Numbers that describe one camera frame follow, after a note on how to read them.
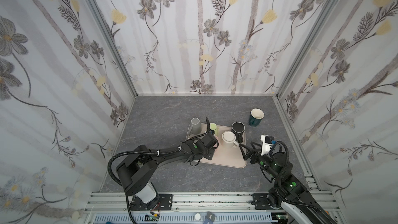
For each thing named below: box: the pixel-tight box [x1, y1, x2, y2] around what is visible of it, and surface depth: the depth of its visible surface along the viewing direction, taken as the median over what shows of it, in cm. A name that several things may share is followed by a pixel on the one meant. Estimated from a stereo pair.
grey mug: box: [188, 117, 202, 136], surface depth 95 cm
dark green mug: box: [248, 107, 265, 127], surface depth 99 cm
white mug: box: [221, 130, 239, 148], surface depth 90 cm
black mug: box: [231, 121, 246, 144], surface depth 92 cm
